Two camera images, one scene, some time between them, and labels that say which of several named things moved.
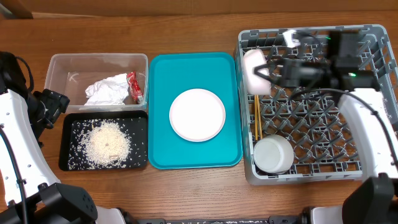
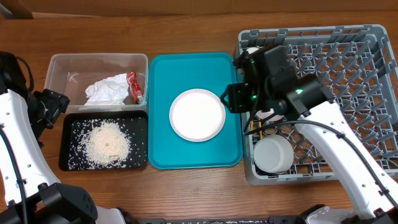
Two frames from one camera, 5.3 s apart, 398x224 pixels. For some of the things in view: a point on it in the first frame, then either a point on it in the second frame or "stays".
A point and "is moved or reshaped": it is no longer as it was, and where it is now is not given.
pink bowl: (255, 84) is moved or reshaped
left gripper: (56, 102) stays
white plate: (197, 115) stays
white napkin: (112, 91) stays
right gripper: (291, 65) -> (236, 96)
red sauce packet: (134, 87) stays
